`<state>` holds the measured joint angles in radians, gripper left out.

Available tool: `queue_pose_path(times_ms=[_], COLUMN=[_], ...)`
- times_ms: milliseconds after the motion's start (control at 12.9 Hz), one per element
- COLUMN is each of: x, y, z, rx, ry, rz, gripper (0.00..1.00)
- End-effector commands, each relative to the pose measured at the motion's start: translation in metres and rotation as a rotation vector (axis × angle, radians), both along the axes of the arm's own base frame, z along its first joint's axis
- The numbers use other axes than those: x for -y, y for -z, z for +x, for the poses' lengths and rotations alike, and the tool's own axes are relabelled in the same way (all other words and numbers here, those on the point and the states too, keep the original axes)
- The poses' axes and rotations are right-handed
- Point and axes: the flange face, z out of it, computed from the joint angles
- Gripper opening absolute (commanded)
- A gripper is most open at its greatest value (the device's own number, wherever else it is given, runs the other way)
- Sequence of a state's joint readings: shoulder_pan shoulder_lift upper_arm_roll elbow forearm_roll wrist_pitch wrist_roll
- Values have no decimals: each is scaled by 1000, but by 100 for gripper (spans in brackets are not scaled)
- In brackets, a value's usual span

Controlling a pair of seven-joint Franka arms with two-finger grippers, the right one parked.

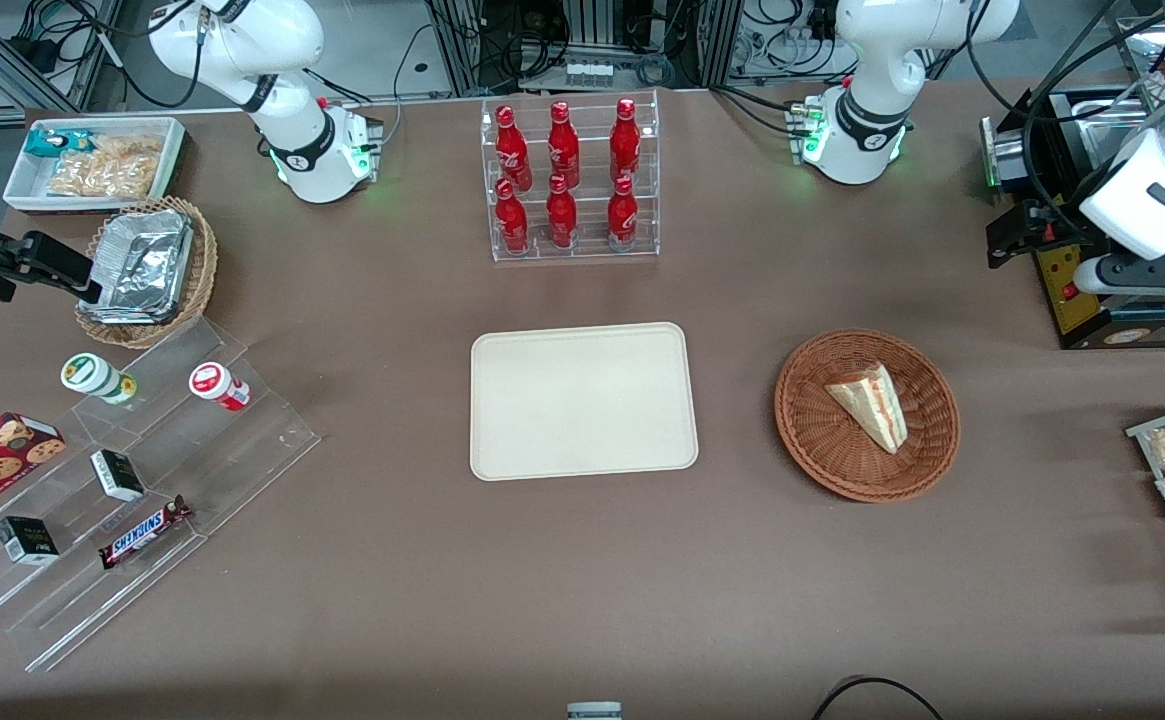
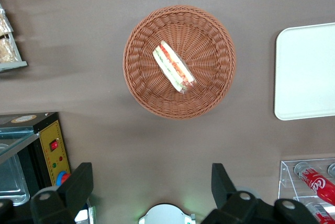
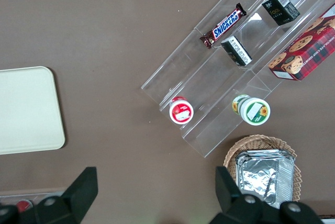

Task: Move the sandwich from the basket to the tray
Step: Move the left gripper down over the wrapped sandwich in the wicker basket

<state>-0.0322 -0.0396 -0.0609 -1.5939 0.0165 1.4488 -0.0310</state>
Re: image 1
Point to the clear acrylic step shelf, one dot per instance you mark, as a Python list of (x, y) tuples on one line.
[(192, 450)]

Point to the silver foil container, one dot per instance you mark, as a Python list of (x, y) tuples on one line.
[(142, 265)]

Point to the green lid white bottle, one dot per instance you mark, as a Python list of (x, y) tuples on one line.
[(92, 377)]

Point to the clear acrylic bottle rack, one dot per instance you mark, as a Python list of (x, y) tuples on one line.
[(587, 250)]

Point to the clear bag of crackers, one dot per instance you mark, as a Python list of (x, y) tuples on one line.
[(112, 165)]

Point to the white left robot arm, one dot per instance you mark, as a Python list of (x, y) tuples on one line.
[(872, 60)]

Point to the white rectangular snack bin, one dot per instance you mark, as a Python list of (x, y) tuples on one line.
[(22, 190)]

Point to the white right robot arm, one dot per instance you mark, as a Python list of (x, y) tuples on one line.
[(282, 40)]

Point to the Snickers chocolate bar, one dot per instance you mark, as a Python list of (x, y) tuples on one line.
[(142, 532)]

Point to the small black box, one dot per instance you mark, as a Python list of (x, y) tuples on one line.
[(118, 476), (27, 541)]

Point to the white power strip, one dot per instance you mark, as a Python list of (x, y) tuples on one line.
[(588, 72)]

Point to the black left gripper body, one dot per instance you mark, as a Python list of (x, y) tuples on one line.
[(1055, 221)]

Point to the round brown wicker basket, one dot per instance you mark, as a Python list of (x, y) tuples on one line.
[(822, 450)]

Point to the grey device edge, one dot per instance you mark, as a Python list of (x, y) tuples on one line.
[(594, 711)]

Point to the beige plastic tray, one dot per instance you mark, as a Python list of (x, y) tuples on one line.
[(582, 400)]

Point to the black food warmer machine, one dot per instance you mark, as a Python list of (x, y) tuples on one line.
[(1092, 315)]

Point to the teal snack packet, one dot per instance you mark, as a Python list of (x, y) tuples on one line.
[(50, 142)]

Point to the small wicker basket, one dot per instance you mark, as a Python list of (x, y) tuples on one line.
[(202, 270)]

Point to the red cola bottle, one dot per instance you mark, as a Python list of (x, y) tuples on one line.
[(622, 216), (625, 140), (563, 148), (562, 216), (512, 222), (512, 150)]

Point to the red lid white bottle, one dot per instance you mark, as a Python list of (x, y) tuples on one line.
[(217, 386)]

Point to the triangular sandwich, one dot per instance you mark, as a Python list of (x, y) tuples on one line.
[(872, 405)]

